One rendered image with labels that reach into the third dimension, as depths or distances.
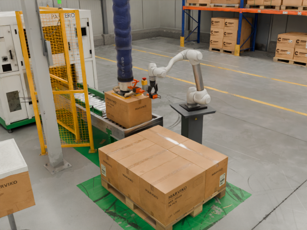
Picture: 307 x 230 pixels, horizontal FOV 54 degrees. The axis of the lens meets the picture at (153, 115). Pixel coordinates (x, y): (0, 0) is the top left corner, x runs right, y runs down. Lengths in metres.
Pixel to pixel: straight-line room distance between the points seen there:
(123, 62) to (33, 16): 1.21
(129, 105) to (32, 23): 1.53
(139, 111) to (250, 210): 1.87
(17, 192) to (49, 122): 1.62
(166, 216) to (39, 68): 2.32
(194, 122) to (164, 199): 1.64
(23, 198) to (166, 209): 1.30
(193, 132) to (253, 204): 1.30
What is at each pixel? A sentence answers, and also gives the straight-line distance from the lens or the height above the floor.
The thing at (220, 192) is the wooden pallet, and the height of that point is 0.09.
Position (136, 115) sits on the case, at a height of 0.73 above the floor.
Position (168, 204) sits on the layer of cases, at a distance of 3.07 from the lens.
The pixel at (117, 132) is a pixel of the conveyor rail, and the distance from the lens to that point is 4.17.
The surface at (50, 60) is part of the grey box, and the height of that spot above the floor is 1.55.
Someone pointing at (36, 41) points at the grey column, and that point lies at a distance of 3.96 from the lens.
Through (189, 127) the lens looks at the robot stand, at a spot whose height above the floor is 0.50.
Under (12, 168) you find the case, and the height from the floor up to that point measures 1.02.
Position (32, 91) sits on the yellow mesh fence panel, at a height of 1.02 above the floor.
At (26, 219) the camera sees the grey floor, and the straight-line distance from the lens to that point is 3.82.
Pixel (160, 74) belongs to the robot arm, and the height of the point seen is 1.40.
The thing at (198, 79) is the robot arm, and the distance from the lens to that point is 4.00.
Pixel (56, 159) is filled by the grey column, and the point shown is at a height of 0.15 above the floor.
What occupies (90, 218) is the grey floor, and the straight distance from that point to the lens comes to 3.61.
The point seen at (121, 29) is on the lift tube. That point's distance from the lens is 4.02.
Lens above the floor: 2.36
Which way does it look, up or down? 23 degrees down
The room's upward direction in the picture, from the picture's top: 1 degrees counter-clockwise
